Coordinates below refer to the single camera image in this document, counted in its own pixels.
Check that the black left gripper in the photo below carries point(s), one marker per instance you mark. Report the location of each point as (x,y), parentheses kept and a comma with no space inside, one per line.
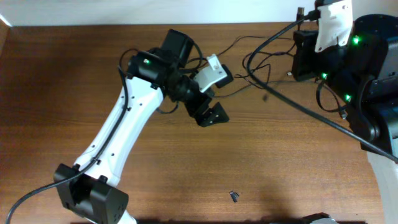
(200,109)

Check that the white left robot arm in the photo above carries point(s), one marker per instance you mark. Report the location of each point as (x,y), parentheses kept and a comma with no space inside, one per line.
(89,188)

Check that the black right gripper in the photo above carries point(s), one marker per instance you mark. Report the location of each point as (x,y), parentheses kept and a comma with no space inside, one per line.
(304,42)

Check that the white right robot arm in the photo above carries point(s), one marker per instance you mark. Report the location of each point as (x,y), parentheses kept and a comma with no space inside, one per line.
(363,73)

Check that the small black USB adapter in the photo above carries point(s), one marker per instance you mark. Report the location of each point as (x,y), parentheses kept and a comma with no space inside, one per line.
(234,195)

